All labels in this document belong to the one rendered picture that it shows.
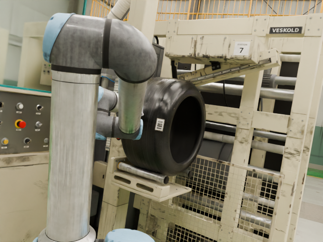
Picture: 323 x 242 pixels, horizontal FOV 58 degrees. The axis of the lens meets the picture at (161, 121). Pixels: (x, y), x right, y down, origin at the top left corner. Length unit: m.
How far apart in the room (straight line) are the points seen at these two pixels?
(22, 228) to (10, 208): 0.17
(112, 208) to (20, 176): 0.58
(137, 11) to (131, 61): 1.26
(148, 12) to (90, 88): 1.29
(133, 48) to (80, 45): 0.12
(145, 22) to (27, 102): 0.85
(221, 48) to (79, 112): 1.31
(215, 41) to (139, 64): 1.23
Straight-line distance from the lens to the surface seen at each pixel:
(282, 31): 2.12
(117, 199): 1.93
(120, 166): 1.78
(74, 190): 0.76
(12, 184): 1.85
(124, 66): 0.70
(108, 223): 2.02
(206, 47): 1.91
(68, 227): 0.81
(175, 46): 2.02
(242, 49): 1.82
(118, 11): 2.46
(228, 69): 1.96
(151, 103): 1.51
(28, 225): 2.02
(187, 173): 1.84
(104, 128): 1.20
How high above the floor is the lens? 1.30
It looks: 3 degrees down
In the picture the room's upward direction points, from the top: 9 degrees clockwise
